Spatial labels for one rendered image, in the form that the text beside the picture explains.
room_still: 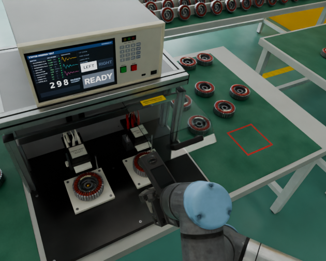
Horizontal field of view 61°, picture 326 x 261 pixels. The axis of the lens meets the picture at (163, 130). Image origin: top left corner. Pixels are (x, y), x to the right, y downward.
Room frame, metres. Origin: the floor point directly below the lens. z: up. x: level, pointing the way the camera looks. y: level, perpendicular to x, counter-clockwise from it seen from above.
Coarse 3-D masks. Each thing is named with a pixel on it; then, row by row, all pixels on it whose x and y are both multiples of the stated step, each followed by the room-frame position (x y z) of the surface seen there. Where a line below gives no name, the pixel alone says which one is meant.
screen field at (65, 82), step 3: (54, 81) 0.66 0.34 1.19; (57, 81) 0.67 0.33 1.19; (60, 81) 0.67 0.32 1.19; (63, 81) 0.68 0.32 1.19; (66, 81) 0.68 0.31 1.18; (51, 84) 0.66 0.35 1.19; (54, 84) 0.66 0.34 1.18; (57, 84) 0.67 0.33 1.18; (60, 84) 0.67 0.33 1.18; (63, 84) 0.68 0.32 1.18; (66, 84) 0.68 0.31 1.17; (69, 84) 0.69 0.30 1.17; (51, 87) 0.66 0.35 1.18; (54, 87) 0.66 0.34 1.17; (57, 87) 0.67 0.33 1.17
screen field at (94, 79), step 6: (96, 72) 0.73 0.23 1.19; (102, 72) 0.74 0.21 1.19; (108, 72) 0.75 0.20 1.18; (84, 78) 0.71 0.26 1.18; (90, 78) 0.72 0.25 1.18; (96, 78) 0.73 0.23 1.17; (102, 78) 0.74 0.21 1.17; (108, 78) 0.75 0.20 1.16; (84, 84) 0.71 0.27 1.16; (90, 84) 0.72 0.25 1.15; (96, 84) 0.73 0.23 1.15
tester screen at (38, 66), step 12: (72, 48) 0.70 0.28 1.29; (84, 48) 0.72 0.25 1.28; (96, 48) 0.74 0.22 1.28; (108, 48) 0.76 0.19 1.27; (36, 60) 0.65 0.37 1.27; (48, 60) 0.66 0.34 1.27; (60, 60) 0.68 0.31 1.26; (72, 60) 0.70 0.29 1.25; (84, 60) 0.72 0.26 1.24; (96, 60) 0.74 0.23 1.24; (36, 72) 0.64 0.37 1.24; (48, 72) 0.66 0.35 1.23; (60, 72) 0.68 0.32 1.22; (72, 72) 0.69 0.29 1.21; (84, 72) 0.71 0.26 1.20; (36, 84) 0.64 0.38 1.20; (48, 84) 0.65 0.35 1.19; (72, 84) 0.69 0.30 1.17; (48, 96) 0.65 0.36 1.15
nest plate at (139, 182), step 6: (150, 150) 0.79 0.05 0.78; (132, 156) 0.74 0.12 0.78; (126, 162) 0.71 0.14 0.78; (132, 162) 0.71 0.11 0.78; (126, 168) 0.68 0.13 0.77; (132, 168) 0.68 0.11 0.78; (132, 174) 0.65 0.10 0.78; (138, 180) 0.62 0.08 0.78; (144, 180) 0.63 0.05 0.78; (138, 186) 0.60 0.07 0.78
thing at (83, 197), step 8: (80, 176) 0.59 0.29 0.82; (88, 176) 0.59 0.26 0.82; (96, 176) 0.60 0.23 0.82; (72, 184) 0.55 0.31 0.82; (80, 184) 0.57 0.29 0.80; (96, 184) 0.56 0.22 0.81; (80, 192) 0.52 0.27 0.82; (88, 192) 0.53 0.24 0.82; (96, 192) 0.53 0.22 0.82; (88, 200) 0.51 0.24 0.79
